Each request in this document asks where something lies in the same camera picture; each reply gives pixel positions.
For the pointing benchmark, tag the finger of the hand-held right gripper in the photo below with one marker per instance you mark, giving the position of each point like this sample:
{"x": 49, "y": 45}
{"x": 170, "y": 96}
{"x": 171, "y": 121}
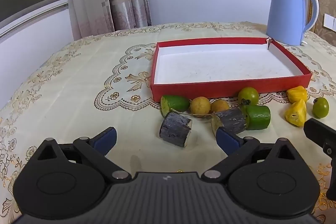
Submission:
{"x": 319, "y": 132}

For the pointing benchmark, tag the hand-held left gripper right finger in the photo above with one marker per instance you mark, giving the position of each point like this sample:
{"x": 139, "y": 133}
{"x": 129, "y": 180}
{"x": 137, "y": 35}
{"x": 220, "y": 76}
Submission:
{"x": 227, "y": 140}

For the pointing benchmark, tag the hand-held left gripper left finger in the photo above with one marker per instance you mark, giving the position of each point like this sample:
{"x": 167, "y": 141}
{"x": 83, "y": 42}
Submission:
{"x": 106, "y": 138}

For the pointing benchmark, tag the green round fruit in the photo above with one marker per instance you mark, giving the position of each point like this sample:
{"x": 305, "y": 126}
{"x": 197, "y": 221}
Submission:
{"x": 320, "y": 108}
{"x": 249, "y": 95}

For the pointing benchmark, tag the yellow fruit chunk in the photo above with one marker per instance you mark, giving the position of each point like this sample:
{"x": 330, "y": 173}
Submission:
{"x": 296, "y": 94}
{"x": 296, "y": 113}

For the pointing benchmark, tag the yellow-brown round longan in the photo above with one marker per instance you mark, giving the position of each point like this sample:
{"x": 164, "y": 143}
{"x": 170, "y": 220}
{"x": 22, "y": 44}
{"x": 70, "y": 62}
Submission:
{"x": 200, "y": 106}
{"x": 220, "y": 105}

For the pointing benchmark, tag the light green cucumber cylinder piece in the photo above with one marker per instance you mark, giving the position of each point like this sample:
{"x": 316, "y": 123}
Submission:
{"x": 258, "y": 117}

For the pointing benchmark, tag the dark green cucumber end piece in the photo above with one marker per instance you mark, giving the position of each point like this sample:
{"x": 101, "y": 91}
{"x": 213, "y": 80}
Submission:
{"x": 177, "y": 103}

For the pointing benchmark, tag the red shallow cardboard box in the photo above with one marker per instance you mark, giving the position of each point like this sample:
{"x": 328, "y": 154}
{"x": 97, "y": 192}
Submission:
{"x": 223, "y": 64}

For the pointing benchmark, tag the thin brown twig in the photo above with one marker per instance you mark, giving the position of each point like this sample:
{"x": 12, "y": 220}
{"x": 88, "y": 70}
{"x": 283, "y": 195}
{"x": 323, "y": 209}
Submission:
{"x": 183, "y": 113}

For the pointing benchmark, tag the cream embroidered tablecloth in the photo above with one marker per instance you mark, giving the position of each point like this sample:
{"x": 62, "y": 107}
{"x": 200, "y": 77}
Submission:
{"x": 65, "y": 87}

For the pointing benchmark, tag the light blue electric kettle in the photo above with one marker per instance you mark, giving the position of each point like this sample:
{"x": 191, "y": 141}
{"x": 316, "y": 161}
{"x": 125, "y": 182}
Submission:
{"x": 286, "y": 14}

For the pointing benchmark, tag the white wall switch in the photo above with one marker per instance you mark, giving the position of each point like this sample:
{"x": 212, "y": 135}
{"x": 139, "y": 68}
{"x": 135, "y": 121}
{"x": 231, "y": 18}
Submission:
{"x": 330, "y": 21}

